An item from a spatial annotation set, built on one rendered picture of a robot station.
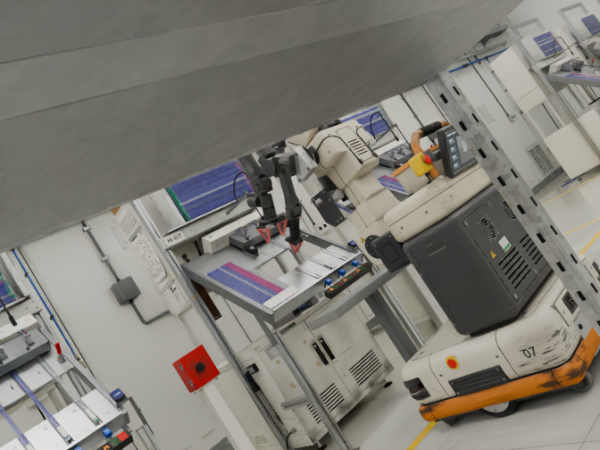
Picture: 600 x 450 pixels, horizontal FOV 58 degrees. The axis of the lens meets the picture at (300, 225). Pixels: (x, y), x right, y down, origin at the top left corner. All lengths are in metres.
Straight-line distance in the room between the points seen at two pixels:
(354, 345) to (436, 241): 1.38
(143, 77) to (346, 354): 2.83
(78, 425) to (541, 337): 1.64
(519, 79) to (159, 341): 4.93
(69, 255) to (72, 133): 4.13
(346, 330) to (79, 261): 2.24
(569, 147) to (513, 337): 5.22
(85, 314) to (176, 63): 4.05
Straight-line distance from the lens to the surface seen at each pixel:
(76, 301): 4.37
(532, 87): 6.96
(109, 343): 4.33
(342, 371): 3.06
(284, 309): 2.60
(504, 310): 1.91
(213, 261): 3.03
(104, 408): 2.30
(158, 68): 0.34
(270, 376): 2.84
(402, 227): 1.95
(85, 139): 0.37
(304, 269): 2.86
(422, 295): 3.23
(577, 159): 7.00
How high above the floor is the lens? 0.77
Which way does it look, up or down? 5 degrees up
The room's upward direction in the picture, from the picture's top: 33 degrees counter-clockwise
